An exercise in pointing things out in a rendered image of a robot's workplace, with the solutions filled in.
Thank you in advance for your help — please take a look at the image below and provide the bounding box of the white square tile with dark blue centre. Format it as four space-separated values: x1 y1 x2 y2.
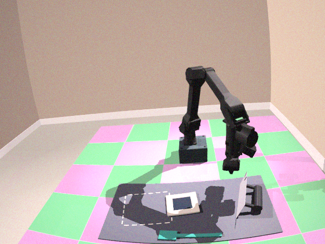
166 192 200 217

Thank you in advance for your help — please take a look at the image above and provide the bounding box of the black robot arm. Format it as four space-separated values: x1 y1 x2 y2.
179 66 258 158

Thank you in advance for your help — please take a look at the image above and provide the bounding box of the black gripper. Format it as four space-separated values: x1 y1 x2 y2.
222 138 241 174

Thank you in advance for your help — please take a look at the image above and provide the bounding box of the dark grey flat mat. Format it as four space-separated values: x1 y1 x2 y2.
98 175 283 244

